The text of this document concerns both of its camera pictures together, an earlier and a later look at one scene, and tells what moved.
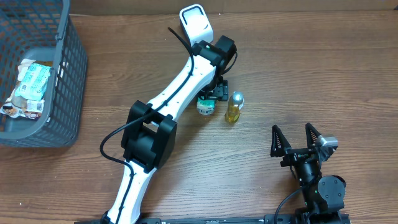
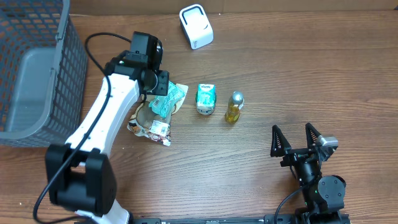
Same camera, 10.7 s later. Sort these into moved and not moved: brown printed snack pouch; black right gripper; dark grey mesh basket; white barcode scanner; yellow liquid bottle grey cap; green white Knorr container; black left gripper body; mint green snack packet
Moved: black left gripper body; brown printed snack pouch; mint green snack packet
Not moved: white barcode scanner; yellow liquid bottle grey cap; black right gripper; dark grey mesh basket; green white Knorr container
